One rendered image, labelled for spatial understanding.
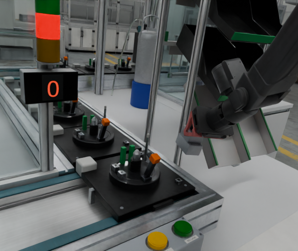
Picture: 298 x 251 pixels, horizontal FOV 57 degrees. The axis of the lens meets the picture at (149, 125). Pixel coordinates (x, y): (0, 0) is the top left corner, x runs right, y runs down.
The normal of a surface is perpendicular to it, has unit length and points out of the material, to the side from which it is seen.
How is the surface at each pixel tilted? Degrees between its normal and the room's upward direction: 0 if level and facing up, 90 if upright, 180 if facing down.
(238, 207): 0
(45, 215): 0
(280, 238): 0
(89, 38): 90
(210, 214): 90
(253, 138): 45
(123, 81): 90
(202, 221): 90
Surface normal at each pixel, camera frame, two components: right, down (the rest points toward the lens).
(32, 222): 0.11, -0.92
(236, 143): -0.89, 0.07
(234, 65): 0.14, -0.36
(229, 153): 0.39, -0.39
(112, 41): 0.48, 0.38
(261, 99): 0.32, 0.84
